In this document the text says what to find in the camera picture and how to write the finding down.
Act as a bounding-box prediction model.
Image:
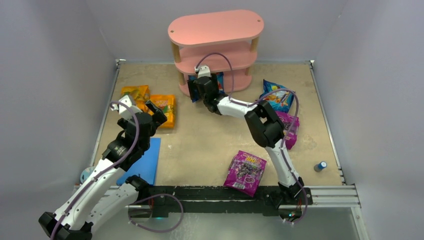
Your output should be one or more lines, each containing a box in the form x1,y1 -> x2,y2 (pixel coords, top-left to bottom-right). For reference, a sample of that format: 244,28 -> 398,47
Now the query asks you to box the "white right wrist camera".
194,64 -> 212,79

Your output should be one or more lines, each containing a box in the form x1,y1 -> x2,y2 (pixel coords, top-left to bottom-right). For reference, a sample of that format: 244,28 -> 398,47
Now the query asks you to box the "blue foam pad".
116,137 -> 161,186

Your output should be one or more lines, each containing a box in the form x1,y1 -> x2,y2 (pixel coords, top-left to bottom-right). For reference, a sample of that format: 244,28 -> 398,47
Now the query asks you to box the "blue candy bag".
259,79 -> 294,113
188,73 -> 225,94

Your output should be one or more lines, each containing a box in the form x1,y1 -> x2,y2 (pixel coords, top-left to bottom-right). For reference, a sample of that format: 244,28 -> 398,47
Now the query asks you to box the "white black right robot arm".
187,76 -> 312,205

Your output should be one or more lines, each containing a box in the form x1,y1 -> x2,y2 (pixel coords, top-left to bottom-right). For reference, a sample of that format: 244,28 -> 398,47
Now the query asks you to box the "pink three-tier shelf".
167,9 -> 265,95

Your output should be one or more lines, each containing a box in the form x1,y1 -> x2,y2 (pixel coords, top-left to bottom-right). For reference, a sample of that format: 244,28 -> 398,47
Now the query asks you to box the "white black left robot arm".
38,98 -> 167,240

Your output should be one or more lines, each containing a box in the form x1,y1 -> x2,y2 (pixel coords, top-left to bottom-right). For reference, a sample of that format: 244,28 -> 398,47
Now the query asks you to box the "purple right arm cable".
194,52 -> 310,226

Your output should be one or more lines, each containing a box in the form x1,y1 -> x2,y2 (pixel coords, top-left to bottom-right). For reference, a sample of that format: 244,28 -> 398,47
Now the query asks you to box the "purple candy bag front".
223,150 -> 267,197

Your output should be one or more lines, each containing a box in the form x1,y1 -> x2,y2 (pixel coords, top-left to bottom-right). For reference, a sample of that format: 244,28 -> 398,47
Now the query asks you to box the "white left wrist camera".
109,95 -> 141,121

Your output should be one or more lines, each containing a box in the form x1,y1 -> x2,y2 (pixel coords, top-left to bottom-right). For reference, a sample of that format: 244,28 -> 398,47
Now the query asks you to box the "orange candy bag near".
149,94 -> 177,129

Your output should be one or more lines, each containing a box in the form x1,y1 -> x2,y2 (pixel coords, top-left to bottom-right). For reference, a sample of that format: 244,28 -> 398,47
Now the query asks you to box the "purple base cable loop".
127,193 -> 184,234

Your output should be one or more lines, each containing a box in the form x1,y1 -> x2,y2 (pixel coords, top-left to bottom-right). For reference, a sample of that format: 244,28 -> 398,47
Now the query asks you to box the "purple candy bag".
223,150 -> 267,197
276,111 -> 300,150

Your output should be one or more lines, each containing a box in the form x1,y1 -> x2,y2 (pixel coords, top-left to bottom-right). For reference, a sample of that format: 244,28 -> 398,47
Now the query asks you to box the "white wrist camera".
109,95 -> 141,121
194,64 -> 212,79

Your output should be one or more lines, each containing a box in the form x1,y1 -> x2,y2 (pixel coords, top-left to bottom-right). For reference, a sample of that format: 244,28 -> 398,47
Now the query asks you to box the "purple candy bag right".
276,111 -> 300,150

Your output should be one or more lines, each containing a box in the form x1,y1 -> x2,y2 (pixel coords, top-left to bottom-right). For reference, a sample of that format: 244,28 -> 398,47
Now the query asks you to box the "small blue bottle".
313,161 -> 328,173

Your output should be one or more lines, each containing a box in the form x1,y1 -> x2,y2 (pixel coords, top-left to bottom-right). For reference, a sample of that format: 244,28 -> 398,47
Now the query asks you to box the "orange candy bag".
149,94 -> 177,129
120,85 -> 151,113

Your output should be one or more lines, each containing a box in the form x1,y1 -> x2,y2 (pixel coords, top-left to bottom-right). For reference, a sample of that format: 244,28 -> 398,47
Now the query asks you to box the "clear tape roll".
79,166 -> 96,184

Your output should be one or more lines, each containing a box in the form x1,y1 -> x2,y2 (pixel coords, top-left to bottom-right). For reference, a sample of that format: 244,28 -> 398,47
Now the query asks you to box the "orange candy bag far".
120,85 -> 151,113

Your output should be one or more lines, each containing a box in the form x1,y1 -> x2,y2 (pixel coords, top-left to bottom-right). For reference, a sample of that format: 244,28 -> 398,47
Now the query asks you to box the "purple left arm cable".
49,100 -> 141,240

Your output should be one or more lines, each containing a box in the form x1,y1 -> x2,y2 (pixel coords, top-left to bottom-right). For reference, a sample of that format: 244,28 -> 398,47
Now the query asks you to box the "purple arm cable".
194,52 -> 310,226
49,100 -> 141,240

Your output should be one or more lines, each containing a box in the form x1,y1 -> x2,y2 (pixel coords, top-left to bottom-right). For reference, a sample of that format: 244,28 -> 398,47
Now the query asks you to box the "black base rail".
139,186 -> 313,219

